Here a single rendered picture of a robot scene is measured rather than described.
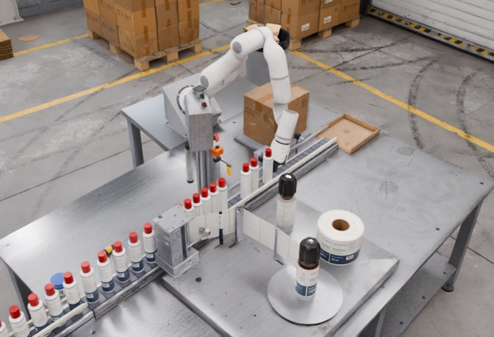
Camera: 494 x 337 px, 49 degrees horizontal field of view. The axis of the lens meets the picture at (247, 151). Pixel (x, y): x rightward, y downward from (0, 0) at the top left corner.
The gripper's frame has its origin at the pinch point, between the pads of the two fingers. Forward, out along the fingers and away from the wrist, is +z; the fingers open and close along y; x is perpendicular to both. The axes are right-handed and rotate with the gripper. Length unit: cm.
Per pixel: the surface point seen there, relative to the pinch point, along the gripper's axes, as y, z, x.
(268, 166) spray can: 1.7, -3.0, -8.3
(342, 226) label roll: 54, 1, -16
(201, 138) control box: -1, -22, -59
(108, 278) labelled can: 3, 33, -99
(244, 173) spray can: 1.0, -1.7, -25.9
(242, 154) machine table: -30.9, 7.7, 12.0
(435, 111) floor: -29, -4, 288
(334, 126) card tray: -11, -13, 69
